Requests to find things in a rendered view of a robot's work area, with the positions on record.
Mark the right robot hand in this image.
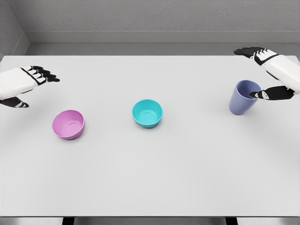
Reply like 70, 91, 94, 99
233, 47, 300, 101

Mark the blue-purple cup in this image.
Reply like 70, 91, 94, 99
229, 80, 262, 116

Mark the pink bowl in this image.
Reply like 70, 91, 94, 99
51, 109, 85, 141

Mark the teal bowl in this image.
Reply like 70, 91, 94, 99
132, 99, 163, 129

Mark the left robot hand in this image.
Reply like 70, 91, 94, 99
0, 65, 60, 109

